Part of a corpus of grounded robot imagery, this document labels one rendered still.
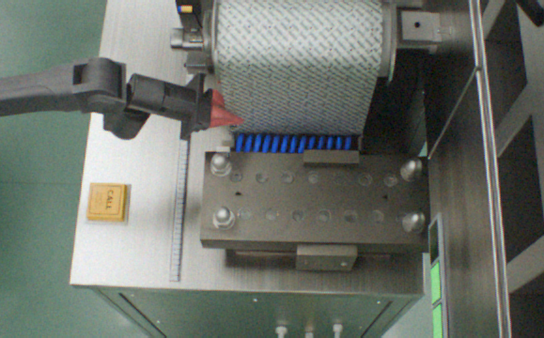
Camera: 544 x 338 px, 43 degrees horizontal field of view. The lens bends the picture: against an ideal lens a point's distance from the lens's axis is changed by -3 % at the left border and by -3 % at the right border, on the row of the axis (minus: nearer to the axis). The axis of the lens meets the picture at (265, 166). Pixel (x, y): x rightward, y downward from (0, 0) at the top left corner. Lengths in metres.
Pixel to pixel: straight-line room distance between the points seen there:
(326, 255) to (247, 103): 0.29
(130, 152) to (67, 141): 1.08
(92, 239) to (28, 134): 1.21
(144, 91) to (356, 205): 0.40
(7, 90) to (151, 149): 0.37
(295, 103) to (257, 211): 0.20
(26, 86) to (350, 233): 0.57
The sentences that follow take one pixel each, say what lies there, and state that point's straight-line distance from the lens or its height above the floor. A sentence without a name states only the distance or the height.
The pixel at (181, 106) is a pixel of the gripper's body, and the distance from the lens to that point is 1.14.
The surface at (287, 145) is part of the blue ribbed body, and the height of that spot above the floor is 1.04.
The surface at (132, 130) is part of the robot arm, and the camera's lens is 1.18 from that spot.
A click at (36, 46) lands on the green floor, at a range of 2.69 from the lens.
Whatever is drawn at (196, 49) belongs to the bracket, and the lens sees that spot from 1.16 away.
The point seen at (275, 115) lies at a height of 1.10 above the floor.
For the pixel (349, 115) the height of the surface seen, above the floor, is 1.11.
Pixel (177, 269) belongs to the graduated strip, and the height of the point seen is 0.90.
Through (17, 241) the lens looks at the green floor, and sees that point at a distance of 2.40.
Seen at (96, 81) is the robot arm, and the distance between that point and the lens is 1.10.
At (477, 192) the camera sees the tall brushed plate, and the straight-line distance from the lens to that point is 0.85.
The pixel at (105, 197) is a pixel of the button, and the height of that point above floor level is 0.92.
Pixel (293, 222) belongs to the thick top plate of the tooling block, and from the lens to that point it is 1.19.
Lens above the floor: 2.17
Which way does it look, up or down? 68 degrees down
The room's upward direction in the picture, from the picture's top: 2 degrees counter-clockwise
